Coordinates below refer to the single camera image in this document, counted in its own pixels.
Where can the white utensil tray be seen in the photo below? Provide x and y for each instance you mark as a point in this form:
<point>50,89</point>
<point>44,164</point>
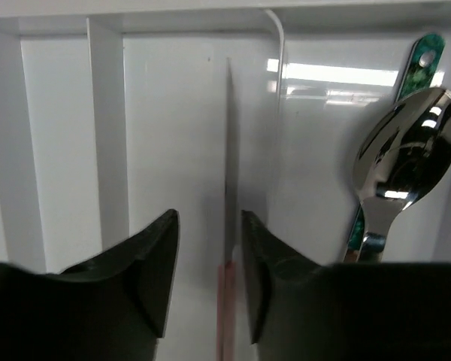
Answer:
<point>113,112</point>

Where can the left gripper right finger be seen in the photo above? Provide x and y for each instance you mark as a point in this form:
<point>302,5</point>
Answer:
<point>300,310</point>

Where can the pink handled knife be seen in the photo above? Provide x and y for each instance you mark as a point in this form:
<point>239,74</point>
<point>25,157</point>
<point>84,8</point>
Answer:
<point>226,298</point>

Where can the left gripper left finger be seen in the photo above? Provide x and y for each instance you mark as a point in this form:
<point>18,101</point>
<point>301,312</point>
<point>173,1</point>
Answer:
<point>113,306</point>

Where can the green handled spoon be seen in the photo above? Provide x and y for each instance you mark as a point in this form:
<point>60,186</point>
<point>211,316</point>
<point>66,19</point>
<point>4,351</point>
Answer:
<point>418,74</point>

